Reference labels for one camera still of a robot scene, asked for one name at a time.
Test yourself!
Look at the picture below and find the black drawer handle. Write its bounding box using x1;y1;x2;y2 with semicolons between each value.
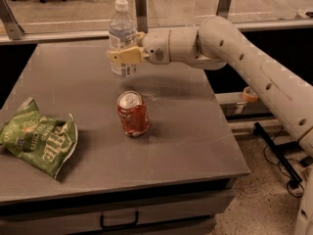
99;211;139;231

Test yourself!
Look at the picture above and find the black floor stand bar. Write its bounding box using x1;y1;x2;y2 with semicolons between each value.
253;122;302;189

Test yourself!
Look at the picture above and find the grey table drawer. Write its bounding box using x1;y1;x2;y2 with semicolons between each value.
0;189;235;235

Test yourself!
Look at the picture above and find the left metal railing bracket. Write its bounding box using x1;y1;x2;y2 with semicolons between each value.
0;0;24;40

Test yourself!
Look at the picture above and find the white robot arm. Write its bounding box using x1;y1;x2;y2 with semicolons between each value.
108;16;313;157

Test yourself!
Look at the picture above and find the clear plastic water bottle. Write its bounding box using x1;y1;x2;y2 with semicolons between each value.
109;0;136;78

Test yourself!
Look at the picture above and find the middle metal railing bracket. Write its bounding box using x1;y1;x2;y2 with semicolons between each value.
135;0;148;33

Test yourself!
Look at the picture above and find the right metal railing bracket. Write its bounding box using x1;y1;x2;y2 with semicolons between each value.
216;0;232;19

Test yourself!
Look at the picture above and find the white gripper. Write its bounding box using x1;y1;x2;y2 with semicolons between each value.
107;30;170;65

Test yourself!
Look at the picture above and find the metal railing bracket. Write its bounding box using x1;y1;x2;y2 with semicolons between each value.
0;0;24;40
135;0;148;33
216;0;232;19

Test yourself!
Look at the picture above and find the grey metal ledge rail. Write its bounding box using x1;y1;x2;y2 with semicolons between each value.
0;19;313;45

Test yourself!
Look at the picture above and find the green chip bag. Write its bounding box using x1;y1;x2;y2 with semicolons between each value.
0;97;78;178

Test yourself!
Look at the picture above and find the red soda can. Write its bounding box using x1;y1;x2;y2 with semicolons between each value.
117;91;150;137

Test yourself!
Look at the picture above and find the orange tape roll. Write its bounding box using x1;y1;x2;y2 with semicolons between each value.
242;86;259;102

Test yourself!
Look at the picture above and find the black cable on floor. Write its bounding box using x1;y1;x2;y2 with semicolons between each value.
262;127;313;199

